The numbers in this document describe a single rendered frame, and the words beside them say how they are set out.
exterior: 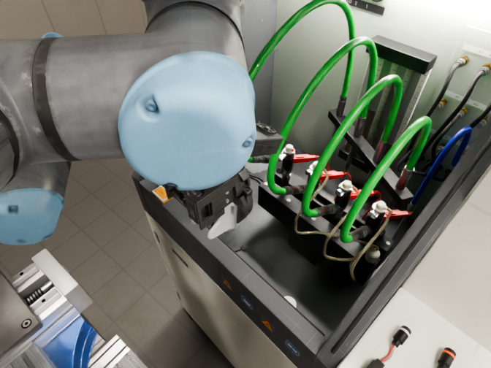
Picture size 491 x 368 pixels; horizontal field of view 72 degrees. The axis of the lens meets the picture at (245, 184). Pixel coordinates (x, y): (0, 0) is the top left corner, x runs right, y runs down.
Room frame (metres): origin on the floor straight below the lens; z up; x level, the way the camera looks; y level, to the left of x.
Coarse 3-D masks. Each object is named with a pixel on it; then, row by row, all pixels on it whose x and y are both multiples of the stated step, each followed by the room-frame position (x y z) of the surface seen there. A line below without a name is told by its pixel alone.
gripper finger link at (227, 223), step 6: (234, 204) 0.28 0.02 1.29; (228, 210) 0.27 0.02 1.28; (234, 210) 0.28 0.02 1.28; (222, 216) 0.27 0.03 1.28; (228, 216) 0.27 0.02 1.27; (234, 216) 0.28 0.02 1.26; (216, 222) 0.26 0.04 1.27; (222, 222) 0.27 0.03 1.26; (228, 222) 0.28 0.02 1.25; (234, 222) 0.28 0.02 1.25; (240, 222) 0.28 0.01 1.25; (216, 228) 0.26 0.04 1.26; (222, 228) 0.27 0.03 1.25; (228, 228) 0.28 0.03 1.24; (234, 228) 0.28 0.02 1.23; (210, 234) 0.25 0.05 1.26; (216, 234) 0.26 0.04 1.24
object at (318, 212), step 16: (384, 80) 0.48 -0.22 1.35; (400, 80) 0.52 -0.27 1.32; (368, 96) 0.45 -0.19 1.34; (400, 96) 0.54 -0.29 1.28; (352, 112) 0.43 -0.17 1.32; (336, 144) 0.40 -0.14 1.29; (384, 144) 0.55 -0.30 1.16; (320, 160) 0.39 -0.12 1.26; (304, 192) 0.37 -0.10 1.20; (304, 208) 0.36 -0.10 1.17; (320, 208) 0.41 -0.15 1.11; (336, 208) 0.44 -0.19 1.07
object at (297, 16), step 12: (324, 0) 0.62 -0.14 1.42; (336, 0) 0.64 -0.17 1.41; (300, 12) 0.58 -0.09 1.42; (348, 12) 0.67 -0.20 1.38; (288, 24) 0.56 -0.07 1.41; (348, 24) 0.69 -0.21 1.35; (276, 36) 0.54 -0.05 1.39; (264, 48) 0.53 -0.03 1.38; (264, 60) 0.52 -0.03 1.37; (348, 60) 0.72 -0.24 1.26; (252, 72) 0.50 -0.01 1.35; (348, 72) 0.72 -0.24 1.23; (348, 84) 0.72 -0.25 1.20
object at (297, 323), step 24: (144, 192) 0.62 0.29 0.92; (168, 216) 0.54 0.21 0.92; (192, 240) 0.46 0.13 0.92; (216, 240) 0.44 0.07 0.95; (216, 264) 0.40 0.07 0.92; (240, 264) 0.38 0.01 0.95; (240, 288) 0.33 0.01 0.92; (264, 288) 0.32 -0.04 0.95; (264, 312) 0.28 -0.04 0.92; (288, 312) 0.27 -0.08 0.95; (288, 336) 0.23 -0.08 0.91; (312, 336) 0.22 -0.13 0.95; (312, 360) 0.19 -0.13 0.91
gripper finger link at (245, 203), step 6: (246, 186) 0.28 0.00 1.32; (246, 192) 0.27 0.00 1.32; (240, 198) 0.27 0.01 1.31; (246, 198) 0.27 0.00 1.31; (252, 198) 0.27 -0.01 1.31; (240, 204) 0.27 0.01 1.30; (246, 204) 0.27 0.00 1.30; (252, 204) 0.27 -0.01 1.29; (240, 210) 0.27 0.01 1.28; (246, 210) 0.27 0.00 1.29; (240, 216) 0.28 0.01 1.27; (246, 216) 0.28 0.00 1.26
